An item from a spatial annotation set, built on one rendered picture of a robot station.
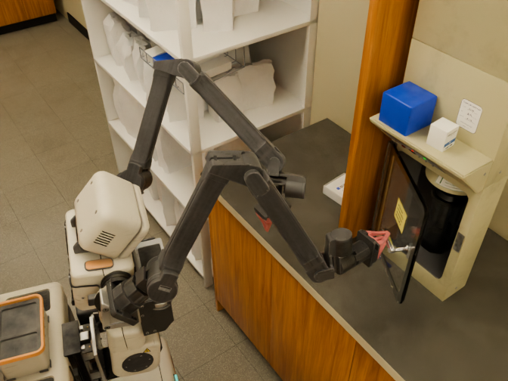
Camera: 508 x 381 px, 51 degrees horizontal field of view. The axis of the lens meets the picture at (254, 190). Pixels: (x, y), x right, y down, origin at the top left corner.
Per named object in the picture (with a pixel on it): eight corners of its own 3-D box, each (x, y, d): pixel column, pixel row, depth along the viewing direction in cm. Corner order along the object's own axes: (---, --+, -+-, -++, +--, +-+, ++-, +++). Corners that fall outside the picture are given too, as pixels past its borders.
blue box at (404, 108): (403, 108, 151) (409, 80, 145) (431, 125, 145) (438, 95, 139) (377, 119, 147) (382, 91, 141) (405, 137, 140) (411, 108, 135)
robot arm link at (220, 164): (210, 134, 127) (216, 153, 119) (260, 153, 132) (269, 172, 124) (141, 274, 145) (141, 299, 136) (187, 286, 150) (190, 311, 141)
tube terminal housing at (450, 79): (418, 213, 201) (472, 13, 151) (492, 267, 181) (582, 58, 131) (370, 241, 190) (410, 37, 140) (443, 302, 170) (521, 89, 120)
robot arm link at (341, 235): (306, 262, 153) (314, 283, 146) (304, 230, 147) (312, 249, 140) (346, 254, 154) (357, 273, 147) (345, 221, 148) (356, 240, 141)
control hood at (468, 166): (391, 132, 160) (398, 103, 153) (484, 190, 140) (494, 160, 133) (363, 145, 155) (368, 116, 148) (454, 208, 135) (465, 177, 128)
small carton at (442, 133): (437, 136, 141) (442, 116, 137) (453, 144, 138) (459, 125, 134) (425, 143, 138) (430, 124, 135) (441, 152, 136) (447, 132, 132)
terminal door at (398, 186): (373, 234, 186) (392, 140, 160) (401, 306, 163) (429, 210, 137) (371, 234, 186) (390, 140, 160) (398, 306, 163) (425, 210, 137)
